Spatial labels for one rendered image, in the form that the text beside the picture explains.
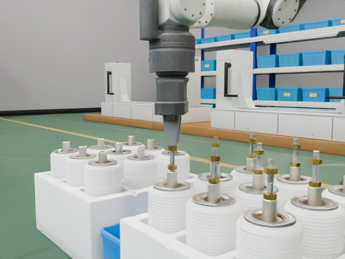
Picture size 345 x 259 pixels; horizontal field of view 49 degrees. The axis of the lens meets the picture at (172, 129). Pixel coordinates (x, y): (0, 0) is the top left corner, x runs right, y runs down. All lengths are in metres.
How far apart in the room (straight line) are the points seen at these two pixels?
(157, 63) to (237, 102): 2.88
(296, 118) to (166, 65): 2.38
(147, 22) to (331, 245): 0.48
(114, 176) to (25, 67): 6.10
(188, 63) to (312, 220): 0.34
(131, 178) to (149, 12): 0.49
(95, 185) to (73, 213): 0.09
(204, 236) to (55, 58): 6.68
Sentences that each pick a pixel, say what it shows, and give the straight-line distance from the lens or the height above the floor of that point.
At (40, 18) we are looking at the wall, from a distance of 7.19.
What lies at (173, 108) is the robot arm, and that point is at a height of 0.41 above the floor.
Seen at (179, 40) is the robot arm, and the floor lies 0.53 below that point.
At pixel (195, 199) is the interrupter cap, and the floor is 0.25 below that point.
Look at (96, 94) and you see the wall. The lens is 7.52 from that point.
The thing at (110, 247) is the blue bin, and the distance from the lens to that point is 0.89.
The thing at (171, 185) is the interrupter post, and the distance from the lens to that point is 0.74.
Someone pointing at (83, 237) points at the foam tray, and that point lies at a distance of 0.98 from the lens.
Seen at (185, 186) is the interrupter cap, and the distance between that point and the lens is 0.74.
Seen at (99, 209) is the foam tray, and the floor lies 0.16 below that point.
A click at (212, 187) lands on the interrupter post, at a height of 0.28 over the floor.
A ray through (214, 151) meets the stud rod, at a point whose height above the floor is 0.34.
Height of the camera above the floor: 0.44
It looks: 6 degrees down
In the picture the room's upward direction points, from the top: straight up
